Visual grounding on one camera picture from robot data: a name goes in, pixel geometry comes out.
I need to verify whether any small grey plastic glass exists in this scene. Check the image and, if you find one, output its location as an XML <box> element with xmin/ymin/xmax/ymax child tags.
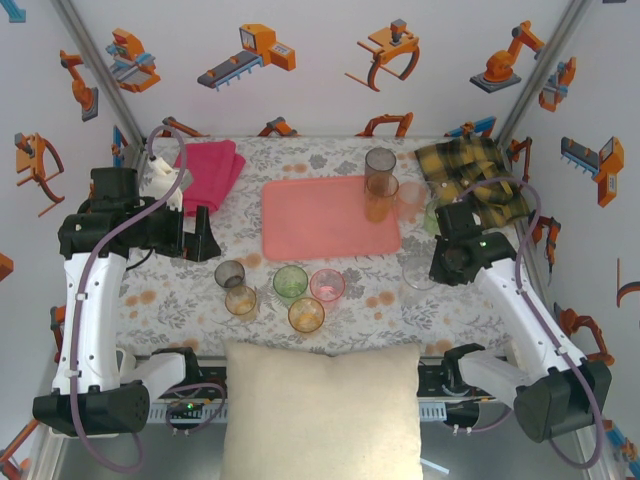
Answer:
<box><xmin>214</xmin><ymin>259</ymin><xmax>247</xmax><ymax>290</ymax></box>

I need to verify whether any tall clear plastic glass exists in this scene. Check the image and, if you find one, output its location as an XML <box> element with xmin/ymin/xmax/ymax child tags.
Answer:
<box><xmin>401</xmin><ymin>251</ymin><xmax>437</xmax><ymax>292</ymax></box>

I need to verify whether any pale pink plastic glass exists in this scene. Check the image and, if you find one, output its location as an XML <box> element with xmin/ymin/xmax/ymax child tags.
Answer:
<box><xmin>397</xmin><ymin>180</ymin><xmax>430</xmax><ymax>222</ymax></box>

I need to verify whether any tall orange plastic glass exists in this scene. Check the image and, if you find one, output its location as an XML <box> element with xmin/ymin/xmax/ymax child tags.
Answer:
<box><xmin>363</xmin><ymin>172</ymin><xmax>401</xmax><ymax>224</ymax></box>

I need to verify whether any green plastic glass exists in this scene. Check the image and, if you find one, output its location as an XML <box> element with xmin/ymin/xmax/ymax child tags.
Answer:
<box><xmin>272</xmin><ymin>264</ymin><xmax>309</xmax><ymax>301</ymax></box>

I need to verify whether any tall grey plastic glass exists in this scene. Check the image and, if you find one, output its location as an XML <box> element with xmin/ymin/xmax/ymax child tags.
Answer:
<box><xmin>363</xmin><ymin>146</ymin><xmax>398</xmax><ymax>181</ymax></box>

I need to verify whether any pink plastic tray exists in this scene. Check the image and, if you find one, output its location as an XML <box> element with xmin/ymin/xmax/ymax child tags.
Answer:
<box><xmin>260</xmin><ymin>173</ymin><xmax>404</xmax><ymax>262</ymax></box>

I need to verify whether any folded pink towel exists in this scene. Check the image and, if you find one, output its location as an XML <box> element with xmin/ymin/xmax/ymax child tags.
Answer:
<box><xmin>169</xmin><ymin>139</ymin><xmax>248</xmax><ymax>217</ymax></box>

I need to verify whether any yellow black plaid shirt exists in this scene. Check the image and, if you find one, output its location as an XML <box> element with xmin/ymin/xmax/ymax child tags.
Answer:
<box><xmin>413</xmin><ymin>135</ymin><xmax>531</xmax><ymax>229</ymax></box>

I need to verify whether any white floral tablecloth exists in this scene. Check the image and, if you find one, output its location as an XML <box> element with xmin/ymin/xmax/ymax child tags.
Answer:
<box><xmin>115</xmin><ymin>134</ymin><xmax>549</xmax><ymax>360</ymax></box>

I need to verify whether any black control board green light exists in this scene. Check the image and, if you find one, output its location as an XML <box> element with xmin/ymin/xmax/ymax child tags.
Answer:
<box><xmin>166</xmin><ymin>399</ymin><xmax>202</xmax><ymax>427</ymax></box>

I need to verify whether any cream pillow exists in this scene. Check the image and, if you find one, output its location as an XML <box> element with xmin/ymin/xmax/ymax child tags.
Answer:
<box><xmin>221</xmin><ymin>341</ymin><xmax>425</xmax><ymax>480</ymax></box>

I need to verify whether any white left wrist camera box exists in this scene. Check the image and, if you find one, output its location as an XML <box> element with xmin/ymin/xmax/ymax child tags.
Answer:
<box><xmin>144</xmin><ymin>155</ymin><xmax>195</xmax><ymax>211</ymax></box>

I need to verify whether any aluminium side rail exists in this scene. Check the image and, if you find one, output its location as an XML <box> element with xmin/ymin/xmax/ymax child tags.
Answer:
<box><xmin>119</xmin><ymin>139</ymin><xmax>151</xmax><ymax>171</ymax></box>

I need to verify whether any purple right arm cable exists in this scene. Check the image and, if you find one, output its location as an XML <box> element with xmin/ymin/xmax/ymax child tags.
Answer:
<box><xmin>439</xmin><ymin>177</ymin><xmax>607</xmax><ymax>470</ymax></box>

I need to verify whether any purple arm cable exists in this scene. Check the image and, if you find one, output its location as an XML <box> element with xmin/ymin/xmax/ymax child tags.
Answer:
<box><xmin>439</xmin><ymin>177</ymin><xmax>607</xmax><ymax>470</ymax></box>
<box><xmin>68</xmin><ymin>124</ymin><xmax>227</xmax><ymax>474</ymax></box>

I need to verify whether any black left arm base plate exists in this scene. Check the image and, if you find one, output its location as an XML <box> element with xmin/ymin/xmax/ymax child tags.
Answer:
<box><xmin>149</xmin><ymin>366</ymin><xmax>229</xmax><ymax>401</ymax></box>

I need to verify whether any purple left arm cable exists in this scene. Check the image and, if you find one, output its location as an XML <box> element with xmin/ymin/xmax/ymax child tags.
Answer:
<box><xmin>68</xmin><ymin>124</ymin><xmax>227</xmax><ymax>474</ymax></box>

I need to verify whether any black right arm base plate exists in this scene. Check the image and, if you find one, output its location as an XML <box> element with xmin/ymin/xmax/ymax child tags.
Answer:
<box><xmin>417</xmin><ymin>362</ymin><xmax>501</xmax><ymax>403</ymax></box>

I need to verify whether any aluminium frame post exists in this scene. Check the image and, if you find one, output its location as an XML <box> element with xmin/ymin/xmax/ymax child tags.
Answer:
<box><xmin>496</xmin><ymin>0</ymin><xmax>594</xmax><ymax>147</ymax></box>
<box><xmin>49</xmin><ymin>0</ymin><xmax>149</xmax><ymax>149</ymax></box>

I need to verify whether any grey slotted cable duct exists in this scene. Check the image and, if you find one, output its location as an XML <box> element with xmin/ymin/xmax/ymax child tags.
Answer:
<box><xmin>147</xmin><ymin>402</ymin><xmax>447</xmax><ymax>422</ymax></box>

